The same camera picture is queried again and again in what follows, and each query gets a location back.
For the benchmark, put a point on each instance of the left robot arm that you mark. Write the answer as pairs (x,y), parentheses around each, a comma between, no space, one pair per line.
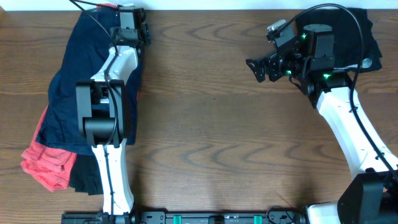
(103,110)

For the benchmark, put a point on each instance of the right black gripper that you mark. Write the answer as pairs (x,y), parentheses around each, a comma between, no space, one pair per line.
(260,70)

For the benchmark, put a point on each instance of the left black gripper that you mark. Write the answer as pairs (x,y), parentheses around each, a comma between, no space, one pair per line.
(147,33)

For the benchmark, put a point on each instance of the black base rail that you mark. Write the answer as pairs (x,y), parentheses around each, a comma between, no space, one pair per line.
(153,217)

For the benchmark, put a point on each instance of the red garment in pile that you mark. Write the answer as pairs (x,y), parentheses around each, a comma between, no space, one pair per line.
(50,167)

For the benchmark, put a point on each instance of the navy blue shorts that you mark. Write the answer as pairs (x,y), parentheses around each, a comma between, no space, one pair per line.
(86,51)

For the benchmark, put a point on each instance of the black folded clothes stack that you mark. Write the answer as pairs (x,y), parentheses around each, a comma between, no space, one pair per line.
(345,29)

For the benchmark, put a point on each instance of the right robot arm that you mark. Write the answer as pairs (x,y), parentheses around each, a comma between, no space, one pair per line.
(308,61)

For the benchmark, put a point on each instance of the black garment in pile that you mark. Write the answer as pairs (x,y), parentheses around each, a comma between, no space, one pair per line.
(85,175)

